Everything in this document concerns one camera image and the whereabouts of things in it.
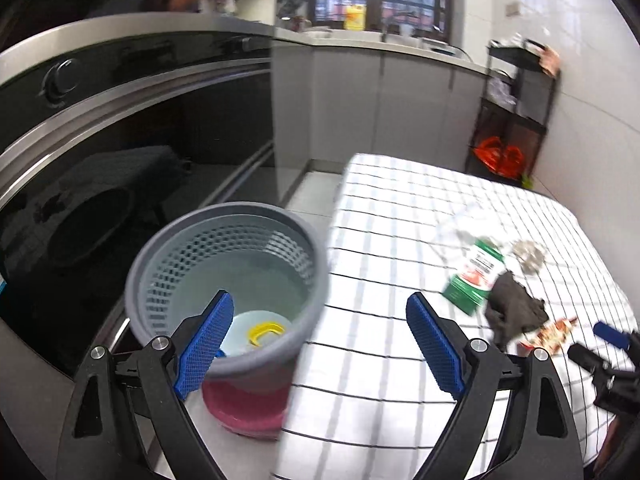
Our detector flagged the dark brown cloth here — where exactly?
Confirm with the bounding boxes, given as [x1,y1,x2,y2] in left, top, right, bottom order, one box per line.
[485,271,549,351]

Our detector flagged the red white snack wrapper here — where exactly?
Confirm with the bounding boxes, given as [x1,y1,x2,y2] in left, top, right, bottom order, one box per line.
[518,316,578,356]

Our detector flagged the grey kitchen cabinets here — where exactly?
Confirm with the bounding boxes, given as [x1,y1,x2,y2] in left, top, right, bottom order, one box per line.
[271,28,485,174]

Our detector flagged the white black grid tablecloth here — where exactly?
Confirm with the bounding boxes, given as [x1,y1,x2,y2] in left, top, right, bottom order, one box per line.
[269,153,639,480]

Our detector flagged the green white medicine box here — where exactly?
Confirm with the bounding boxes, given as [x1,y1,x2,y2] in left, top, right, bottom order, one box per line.
[442,238,506,315]

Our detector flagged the black built-in oven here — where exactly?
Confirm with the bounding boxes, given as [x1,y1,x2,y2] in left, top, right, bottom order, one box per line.
[1,14,279,376]

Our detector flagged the grey perforated trash basket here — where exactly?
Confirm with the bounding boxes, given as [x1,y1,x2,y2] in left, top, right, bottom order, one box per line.
[124,202,329,379]

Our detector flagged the black metal shelf rack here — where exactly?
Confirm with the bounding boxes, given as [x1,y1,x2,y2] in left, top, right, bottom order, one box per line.
[463,35,561,190]

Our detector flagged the yellow detergent bottle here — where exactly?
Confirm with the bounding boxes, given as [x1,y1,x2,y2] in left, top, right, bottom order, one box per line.
[343,3,367,32]

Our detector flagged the white lid yellow ring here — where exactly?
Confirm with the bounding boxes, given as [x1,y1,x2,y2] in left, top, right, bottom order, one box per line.
[218,309,294,359]

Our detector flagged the checkered paper ball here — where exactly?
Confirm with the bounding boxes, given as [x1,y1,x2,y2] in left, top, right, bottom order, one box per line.
[511,240,546,275]

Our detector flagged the red plastic bag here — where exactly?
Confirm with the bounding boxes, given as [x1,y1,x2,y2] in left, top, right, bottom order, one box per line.
[472,136,526,180]

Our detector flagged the clear plastic bag on shelf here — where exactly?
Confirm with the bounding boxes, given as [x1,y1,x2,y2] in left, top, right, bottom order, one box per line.
[487,77,516,110]

